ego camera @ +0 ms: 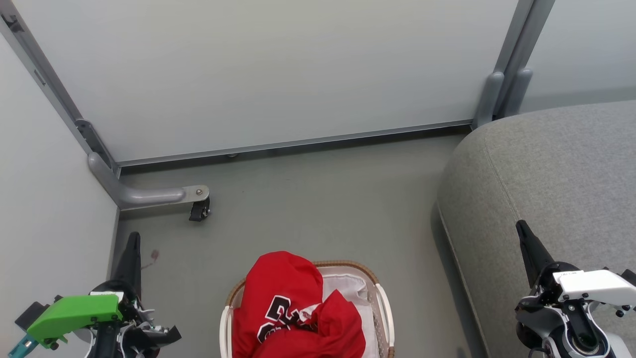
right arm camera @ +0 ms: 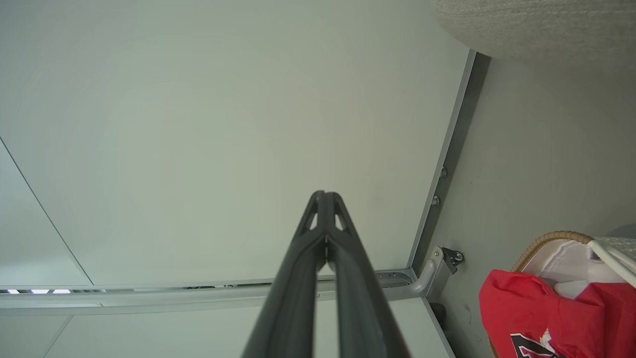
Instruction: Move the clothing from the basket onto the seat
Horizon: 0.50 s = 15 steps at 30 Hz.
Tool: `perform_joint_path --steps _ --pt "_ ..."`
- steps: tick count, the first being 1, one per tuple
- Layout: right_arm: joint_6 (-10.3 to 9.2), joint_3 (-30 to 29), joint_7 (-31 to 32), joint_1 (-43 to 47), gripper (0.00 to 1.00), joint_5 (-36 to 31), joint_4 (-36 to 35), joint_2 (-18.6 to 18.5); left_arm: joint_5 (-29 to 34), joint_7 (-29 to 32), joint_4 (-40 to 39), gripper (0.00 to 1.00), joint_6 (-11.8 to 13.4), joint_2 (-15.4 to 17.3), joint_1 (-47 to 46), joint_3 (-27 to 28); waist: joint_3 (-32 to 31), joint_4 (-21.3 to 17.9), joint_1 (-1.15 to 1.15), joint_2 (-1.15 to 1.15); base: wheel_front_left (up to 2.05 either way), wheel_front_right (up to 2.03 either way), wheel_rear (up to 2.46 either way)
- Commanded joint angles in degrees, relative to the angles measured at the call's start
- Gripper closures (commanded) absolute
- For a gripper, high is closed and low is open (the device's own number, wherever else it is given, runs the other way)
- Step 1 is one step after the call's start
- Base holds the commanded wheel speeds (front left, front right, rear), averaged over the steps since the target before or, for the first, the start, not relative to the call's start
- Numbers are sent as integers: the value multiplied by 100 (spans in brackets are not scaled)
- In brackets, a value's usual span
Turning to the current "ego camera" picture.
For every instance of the grey partition bottom rail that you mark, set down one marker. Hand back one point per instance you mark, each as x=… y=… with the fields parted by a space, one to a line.
x=298 y=142

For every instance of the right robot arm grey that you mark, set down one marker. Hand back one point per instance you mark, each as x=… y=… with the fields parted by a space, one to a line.
x=529 y=311

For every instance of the black caster wheel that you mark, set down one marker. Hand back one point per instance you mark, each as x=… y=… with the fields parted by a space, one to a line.
x=198 y=211

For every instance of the grey metal partition foot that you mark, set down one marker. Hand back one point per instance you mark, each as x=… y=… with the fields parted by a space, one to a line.
x=144 y=196

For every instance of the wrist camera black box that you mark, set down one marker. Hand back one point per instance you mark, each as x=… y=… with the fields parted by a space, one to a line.
x=31 y=314
x=630 y=276

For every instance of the grey post with black brackets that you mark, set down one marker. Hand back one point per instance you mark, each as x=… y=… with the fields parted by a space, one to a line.
x=54 y=89

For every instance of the grey rounded post sleeve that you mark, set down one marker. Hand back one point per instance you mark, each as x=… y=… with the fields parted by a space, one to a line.
x=489 y=99
x=519 y=92

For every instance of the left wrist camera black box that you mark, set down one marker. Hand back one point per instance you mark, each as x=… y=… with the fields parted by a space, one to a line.
x=31 y=314

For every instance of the red jersey with black print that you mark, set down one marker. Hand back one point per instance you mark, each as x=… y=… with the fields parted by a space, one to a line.
x=278 y=311

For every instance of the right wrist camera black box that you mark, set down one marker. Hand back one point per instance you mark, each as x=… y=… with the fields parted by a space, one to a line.
x=630 y=276

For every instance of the grey double partition post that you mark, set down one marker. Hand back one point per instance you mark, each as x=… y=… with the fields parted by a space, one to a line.
x=521 y=44

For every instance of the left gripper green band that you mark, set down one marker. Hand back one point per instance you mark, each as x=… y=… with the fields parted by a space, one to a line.
x=74 y=311

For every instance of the plain red shirt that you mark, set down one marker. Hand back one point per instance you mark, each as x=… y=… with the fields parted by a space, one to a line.
x=283 y=273

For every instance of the grey fabric sofa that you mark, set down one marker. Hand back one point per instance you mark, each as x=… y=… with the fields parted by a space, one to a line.
x=546 y=174

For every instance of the wicker laundry basket white rim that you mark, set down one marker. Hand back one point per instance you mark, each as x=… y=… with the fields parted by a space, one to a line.
x=385 y=308

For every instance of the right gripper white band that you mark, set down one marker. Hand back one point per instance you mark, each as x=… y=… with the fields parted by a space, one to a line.
x=591 y=286

